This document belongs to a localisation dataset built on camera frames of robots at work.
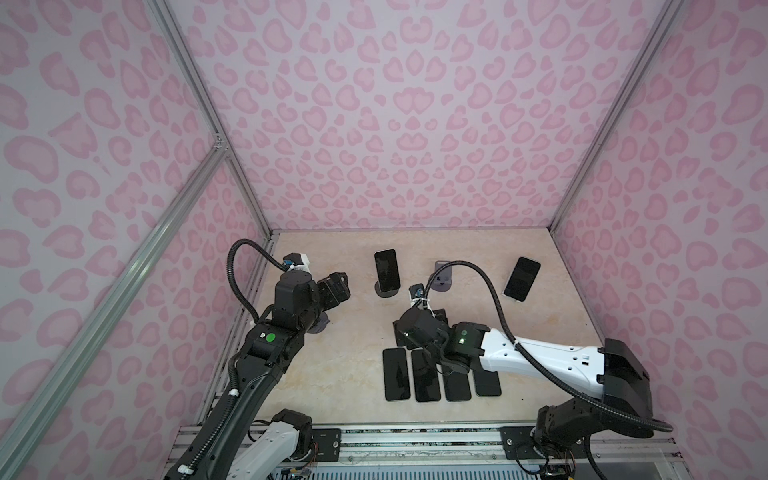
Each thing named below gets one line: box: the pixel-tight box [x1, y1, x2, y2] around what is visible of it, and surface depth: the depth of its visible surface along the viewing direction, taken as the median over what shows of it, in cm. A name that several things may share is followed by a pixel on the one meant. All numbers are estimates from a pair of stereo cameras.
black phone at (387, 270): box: [374, 249, 401, 292], surface depth 97 cm
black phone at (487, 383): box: [473, 370, 502, 397], surface depth 84 cm
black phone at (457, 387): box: [443, 371, 472, 402], surface depth 82 cm
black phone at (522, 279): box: [504, 257, 541, 302], surface depth 99 cm
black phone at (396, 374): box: [382, 348, 411, 401], surface depth 86 cm
